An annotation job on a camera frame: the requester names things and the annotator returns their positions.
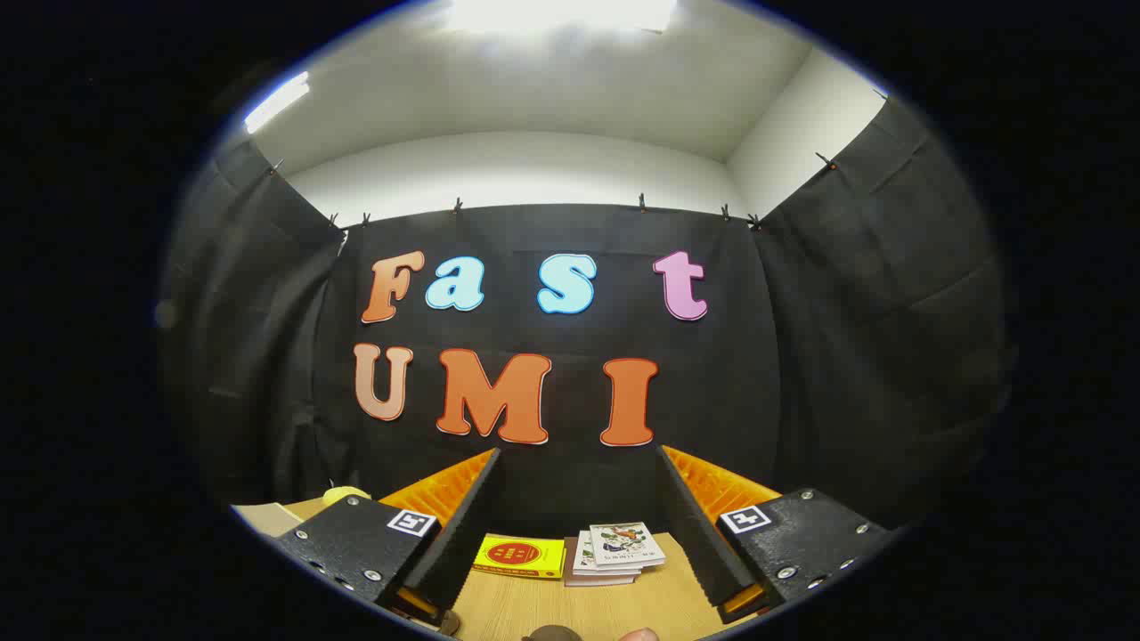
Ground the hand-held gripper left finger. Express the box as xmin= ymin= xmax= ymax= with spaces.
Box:
xmin=272 ymin=448 xmax=501 ymax=636

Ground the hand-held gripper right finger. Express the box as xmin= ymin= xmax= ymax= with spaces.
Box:
xmin=656 ymin=444 xmax=897 ymax=625

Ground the beige fabric storage box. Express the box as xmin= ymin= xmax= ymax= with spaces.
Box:
xmin=230 ymin=502 xmax=305 ymax=539

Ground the yellow book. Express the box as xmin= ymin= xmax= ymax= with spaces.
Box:
xmin=472 ymin=533 xmax=568 ymax=580

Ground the white illustrated book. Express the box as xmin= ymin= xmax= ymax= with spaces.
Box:
xmin=589 ymin=522 xmax=667 ymax=571
xmin=564 ymin=537 xmax=640 ymax=588
xmin=573 ymin=531 xmax=644 ymax=580

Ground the row of black cloth clips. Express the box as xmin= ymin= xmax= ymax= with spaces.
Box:
xmin=267 ymin=153 xmax=843 ymax=234

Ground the ceiling strip light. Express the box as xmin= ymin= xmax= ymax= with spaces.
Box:
xmin=244 ymin=71 xmax=312 ymax=135

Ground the ceiling panel light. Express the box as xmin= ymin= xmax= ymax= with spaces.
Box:
xmin=444 ymin=0 xmax=680 ymax=37

